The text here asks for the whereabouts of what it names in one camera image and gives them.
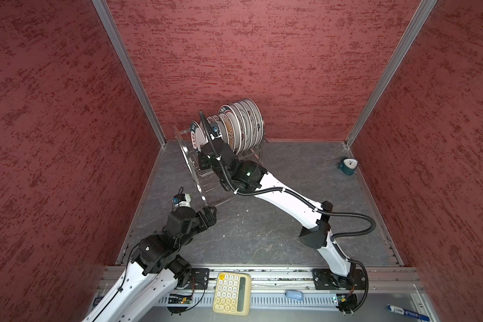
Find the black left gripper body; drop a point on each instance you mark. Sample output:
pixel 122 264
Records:
pixel 201 224

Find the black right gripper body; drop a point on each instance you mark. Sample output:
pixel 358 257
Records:
pixel 208 161

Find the stainless steel dish rack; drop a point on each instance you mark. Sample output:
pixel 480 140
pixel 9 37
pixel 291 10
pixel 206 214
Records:
pixel 210 191

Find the green rimmed white plate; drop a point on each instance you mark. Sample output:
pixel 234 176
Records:
pixel 197 136

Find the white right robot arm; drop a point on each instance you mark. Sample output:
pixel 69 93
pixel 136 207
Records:
pixel 250 179

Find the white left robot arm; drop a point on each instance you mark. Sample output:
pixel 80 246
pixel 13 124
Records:
pixel 155 267

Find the white plate in rack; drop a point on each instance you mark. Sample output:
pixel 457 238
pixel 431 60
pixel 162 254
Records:
pixel 227 127

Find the red green rimmed plate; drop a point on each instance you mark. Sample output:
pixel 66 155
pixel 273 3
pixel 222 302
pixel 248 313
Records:
pixel 237 126

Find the yellow calculator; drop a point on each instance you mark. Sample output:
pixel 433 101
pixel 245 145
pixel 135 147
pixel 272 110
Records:
pixel 233 293

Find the left circuit board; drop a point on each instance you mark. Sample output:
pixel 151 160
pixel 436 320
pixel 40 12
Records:
pixel 180 299

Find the circuit board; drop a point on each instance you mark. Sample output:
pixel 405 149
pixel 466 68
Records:
pixel 180 299
pixel 340 299

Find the green white alarm clock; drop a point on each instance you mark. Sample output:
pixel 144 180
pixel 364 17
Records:
pixel 348 166

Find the right circuit board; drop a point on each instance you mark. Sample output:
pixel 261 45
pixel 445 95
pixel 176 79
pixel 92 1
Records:
pixel 340 299

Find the blue white marker pen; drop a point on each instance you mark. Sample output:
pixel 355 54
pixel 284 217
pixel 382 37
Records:
pixel 407 313

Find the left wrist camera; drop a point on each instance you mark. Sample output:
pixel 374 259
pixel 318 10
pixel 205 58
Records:
pixel 182 200

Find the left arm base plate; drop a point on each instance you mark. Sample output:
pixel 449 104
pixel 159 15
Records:
pixel 196 278

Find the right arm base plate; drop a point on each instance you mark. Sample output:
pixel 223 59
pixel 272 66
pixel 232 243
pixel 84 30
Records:
pixel 325 280

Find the aluminium corner post left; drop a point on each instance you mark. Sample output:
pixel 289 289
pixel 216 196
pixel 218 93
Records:
pixel 118 44

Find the aluminium corner post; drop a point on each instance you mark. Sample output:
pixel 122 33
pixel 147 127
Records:
pixel 118 44
pixel 419 18

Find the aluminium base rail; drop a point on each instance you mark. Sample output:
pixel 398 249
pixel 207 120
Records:
pixel 283 287

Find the aluminium corner post right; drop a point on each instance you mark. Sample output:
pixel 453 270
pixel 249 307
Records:
pixel 419 18

